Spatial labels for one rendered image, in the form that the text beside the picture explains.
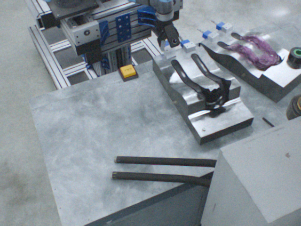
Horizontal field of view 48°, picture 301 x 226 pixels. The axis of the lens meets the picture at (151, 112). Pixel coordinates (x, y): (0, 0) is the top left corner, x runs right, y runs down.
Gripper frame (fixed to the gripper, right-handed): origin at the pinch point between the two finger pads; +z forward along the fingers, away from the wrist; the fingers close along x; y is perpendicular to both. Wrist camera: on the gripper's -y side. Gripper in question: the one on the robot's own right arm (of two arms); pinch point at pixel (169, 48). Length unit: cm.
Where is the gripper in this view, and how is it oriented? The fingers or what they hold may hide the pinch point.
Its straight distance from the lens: 163.7
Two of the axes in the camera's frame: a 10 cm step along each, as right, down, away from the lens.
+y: -4.1, -7.9, 4.6
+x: -9.1, 4.0, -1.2
